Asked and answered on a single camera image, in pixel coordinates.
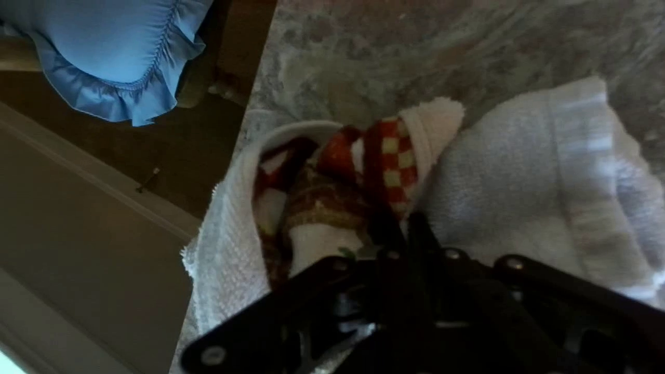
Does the blue ruffled seat cushion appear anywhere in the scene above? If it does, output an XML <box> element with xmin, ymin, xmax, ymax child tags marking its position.
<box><xmin>0</xmin><ymin>0</ymin><xmax>216</xmax><ymax>129</ymax></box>

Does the white cloth with red pattern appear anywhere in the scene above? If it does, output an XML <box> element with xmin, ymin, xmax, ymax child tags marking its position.
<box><xmin>168</xmin><ymin>75</ymin><xmax>665</xmax><ymax>374</ymax></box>

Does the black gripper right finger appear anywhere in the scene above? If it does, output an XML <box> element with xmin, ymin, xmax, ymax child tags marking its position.
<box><xmin>408</xmin><ymin>210</ymin><xmax>665</xmax><ymax>374</ymax></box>

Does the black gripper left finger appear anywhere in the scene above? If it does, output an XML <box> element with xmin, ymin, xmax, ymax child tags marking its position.
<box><xmin>182</xmin><ymin>206</ymin><xmax>412</xmax><ymax>374</ymax></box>

